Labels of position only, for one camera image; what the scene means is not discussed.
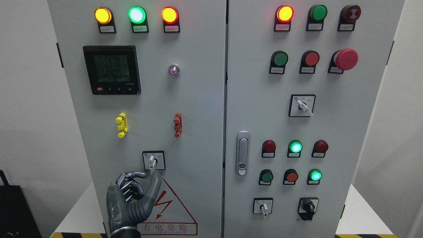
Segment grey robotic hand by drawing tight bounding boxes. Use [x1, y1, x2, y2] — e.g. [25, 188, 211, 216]
[107, 171, 162, 234]

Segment white rotary selector switch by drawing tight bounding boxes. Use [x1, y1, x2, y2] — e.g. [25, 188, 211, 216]
[142, 150, 166, 174]

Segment red electrical warning sticker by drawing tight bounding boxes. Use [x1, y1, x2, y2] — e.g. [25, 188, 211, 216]
[138, 179, 198, 236]

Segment yellow terminal block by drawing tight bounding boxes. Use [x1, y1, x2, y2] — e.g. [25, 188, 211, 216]
[115, 112, 128, 138]

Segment red terminal block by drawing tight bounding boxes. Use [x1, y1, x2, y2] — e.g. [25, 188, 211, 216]
[173, 113, 182, 138]

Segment grey left cabinet door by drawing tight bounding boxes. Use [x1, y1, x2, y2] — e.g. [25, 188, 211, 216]
[48, 0, 226, 238]

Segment grey cabinet door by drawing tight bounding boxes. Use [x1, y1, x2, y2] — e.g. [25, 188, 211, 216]
[48, 0, 226, 238]
[223, 0, 404, 238]

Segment black digital power meter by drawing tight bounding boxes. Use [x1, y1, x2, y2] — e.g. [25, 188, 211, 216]
[83, 45, 141, 95]

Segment green push button lower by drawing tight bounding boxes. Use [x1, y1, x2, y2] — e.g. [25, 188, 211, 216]
[258, 169, 274, 185]

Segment green push button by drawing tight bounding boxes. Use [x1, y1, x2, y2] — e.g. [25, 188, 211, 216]
[258, 169, 274, 185]
[269, 50, 288, 74]

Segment clear small light bulb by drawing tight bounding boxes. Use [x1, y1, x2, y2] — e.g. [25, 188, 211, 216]
[168, 64, 181, 77]

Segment dark red lamp left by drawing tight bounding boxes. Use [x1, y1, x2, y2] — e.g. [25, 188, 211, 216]
[261, 139, 276, 158]

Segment dark red lamp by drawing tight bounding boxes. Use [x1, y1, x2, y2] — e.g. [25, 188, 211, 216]
[261, 139, 276, 158]
[311, 140, 329, 158]

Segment red push button lower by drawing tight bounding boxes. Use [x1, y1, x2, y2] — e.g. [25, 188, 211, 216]
[283, 169, 299, 185]

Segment red push button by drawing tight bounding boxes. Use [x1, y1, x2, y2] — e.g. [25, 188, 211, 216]
[299, 50, 320, 74]
[283, 169, 299, 185]

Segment green lit lamp middle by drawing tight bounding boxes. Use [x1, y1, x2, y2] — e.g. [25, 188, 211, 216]
[287, 140, 303, 158]

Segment green lit button lower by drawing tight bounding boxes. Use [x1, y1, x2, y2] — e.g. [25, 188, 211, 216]
[307, 169, 322, 185]

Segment green lit indicator lamp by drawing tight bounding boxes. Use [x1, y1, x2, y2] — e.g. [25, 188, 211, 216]
[128, 6, 149, 33]

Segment yellow indicator lamp top left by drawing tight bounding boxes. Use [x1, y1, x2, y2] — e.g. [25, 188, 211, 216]
[94, 6, 116, 33]

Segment red-orange lit indicator lamp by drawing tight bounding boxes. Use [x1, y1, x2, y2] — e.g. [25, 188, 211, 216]
[161, 6, 180, 33]

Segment dark red lamp right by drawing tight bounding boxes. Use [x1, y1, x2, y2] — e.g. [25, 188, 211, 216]
[311, 140, 329, 158]

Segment green push button upper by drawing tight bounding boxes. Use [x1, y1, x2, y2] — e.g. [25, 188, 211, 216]
[269, 50, 288, 74]

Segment grey right cabinet door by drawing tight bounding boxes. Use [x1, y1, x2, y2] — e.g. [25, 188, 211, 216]
[223, 0, 404, 238]

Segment red push button upper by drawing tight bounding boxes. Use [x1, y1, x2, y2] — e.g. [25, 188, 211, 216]
[299, 50, 320, 74]

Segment red lit lamp right door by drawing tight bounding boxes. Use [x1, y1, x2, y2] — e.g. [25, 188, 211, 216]
[274, 5, 294, 32]

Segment red emergency stop button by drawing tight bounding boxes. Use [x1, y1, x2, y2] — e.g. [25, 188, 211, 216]
[327, 48, 359, 74]

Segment green unlit indicator lamp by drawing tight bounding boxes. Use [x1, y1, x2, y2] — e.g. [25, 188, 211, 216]
[306, 4, 328, 31]

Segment dark red buzzer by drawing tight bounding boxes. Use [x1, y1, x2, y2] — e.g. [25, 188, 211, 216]
[337, 5, 361, 32]

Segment silver door handle lock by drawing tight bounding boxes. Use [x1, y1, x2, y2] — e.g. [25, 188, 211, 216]
[236, 131, 250, 176]

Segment white selector switch right lower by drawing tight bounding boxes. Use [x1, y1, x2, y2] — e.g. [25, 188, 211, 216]
[253, 197, 273, 218]

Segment black rotary knob switch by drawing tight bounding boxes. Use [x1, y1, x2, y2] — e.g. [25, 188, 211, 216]
[297, 197, 319, 220]

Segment white selector switch right upper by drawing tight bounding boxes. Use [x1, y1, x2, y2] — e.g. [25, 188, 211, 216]
[288, 94, 316, 117]

